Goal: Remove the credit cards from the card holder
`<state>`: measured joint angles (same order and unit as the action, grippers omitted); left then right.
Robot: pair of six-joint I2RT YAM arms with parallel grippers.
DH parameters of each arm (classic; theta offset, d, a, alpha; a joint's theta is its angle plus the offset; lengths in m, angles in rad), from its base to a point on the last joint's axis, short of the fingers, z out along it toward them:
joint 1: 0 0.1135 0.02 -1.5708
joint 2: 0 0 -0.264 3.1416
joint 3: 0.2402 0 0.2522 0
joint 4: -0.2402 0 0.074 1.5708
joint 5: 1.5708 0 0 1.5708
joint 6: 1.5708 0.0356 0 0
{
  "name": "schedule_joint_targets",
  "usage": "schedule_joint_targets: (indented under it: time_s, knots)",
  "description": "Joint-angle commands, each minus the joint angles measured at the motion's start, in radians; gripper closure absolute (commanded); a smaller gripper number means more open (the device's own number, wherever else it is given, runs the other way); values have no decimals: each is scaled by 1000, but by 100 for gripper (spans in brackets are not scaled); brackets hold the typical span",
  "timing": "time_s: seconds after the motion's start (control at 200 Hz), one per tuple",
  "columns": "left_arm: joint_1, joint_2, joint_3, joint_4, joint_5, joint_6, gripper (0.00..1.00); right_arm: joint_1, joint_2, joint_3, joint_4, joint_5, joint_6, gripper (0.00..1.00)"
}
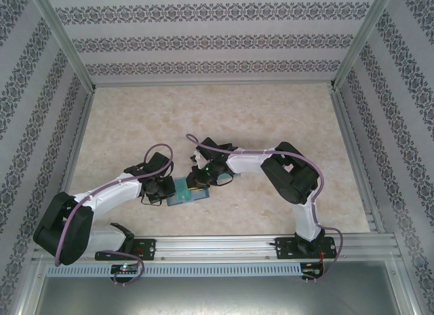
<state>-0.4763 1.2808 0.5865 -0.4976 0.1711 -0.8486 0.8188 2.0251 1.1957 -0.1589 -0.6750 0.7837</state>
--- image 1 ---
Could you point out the aluminium side rail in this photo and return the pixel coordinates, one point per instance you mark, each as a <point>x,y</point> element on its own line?
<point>348,125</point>
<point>81,125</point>

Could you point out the right small circuit board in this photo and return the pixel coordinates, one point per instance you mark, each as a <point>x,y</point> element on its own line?
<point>312,272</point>

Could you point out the small circuit board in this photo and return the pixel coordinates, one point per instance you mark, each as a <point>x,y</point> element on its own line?
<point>125,269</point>
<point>312,272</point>

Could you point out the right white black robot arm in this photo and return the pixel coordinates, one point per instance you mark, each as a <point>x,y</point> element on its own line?
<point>244,162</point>

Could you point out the left small circuit board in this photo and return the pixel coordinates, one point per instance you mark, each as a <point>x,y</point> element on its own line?
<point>125,269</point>

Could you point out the blue card holder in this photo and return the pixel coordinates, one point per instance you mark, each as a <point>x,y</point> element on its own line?
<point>201,195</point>

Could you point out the aluminium frame post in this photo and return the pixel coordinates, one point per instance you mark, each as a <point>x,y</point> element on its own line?
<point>65,43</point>
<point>358,43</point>

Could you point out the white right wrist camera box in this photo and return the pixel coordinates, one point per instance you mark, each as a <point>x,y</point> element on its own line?
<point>196,157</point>

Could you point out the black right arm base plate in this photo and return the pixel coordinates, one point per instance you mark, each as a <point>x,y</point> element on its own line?
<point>283,247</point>

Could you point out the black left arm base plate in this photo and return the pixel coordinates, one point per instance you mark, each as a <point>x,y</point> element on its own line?
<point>149,247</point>

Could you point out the green patterned card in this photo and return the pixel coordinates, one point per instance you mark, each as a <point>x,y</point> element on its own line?
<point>180,192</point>

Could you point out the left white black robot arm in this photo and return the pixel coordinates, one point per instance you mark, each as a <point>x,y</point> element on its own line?
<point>101,196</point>

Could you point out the aluminium mounting rail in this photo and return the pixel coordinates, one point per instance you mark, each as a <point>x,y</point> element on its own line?
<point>217,247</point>

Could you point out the grey metal panel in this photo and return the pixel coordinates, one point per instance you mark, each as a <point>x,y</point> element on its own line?
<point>217,298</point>

